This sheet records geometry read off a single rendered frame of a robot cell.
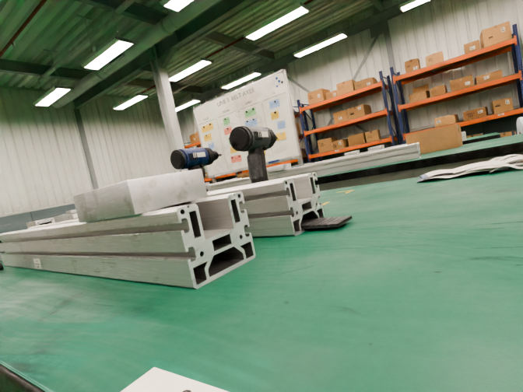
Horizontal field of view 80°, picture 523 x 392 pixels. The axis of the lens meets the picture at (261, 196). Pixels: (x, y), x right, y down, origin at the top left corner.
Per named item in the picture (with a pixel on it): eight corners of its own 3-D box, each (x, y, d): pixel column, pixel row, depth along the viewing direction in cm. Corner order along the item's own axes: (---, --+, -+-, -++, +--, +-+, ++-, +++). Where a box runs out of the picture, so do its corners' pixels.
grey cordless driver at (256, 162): (241, 219, 76) (222, 130, 74) (278, 204, 93) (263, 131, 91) (268, 216, 72) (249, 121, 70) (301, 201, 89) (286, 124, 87)
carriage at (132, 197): (83, 241, 46) (71, 195, 45) (150, 222, 54) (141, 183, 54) (141, 238, 35) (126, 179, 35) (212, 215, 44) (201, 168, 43)
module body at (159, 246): (3, 266, 83) (-6, 235, 82) (47, 253, 90) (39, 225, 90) (194, 290, 32) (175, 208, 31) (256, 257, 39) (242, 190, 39)
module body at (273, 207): (79, 244, 97) (72, 217, 97) (111, 235, 105) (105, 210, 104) (294, 236, 46) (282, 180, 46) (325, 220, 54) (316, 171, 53)
